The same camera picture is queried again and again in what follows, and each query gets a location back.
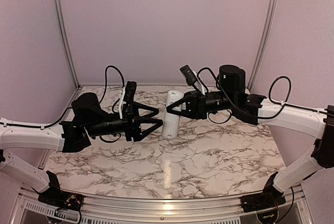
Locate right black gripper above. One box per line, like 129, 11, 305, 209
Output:
167, 89, 237, 119

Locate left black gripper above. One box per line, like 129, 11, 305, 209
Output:
85, 101, 163, 142

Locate white remote control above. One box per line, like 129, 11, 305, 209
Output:
162, 90, 184, 140

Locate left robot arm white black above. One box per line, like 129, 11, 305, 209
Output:
1, 92, 163, 206

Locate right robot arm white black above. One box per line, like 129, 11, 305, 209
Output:
162, 65, 333, 207

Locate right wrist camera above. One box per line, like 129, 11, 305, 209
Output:
180, 65, 202, 93

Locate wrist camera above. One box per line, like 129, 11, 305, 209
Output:
180, 65, 202, 93
118, 81, 137, 119

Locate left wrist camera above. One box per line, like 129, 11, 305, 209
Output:
118, 81, 137, 119

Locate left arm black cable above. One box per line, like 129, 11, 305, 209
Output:
0, 64, 128, 143

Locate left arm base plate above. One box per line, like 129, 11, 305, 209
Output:
38, 191, 84, 211

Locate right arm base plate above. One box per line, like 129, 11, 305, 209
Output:
241, 192, 286, 213

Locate front aluminium rail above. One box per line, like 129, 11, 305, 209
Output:
9, 185, 313, 223

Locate right aluminium frame post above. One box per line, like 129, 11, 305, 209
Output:
248, 0, 278, 89

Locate aluminium frame post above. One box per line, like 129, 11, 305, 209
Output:
54, 0, 80, 89
248, 0, 278, 89

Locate left aluminium frame post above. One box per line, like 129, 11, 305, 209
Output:
54, 0, 80, 89

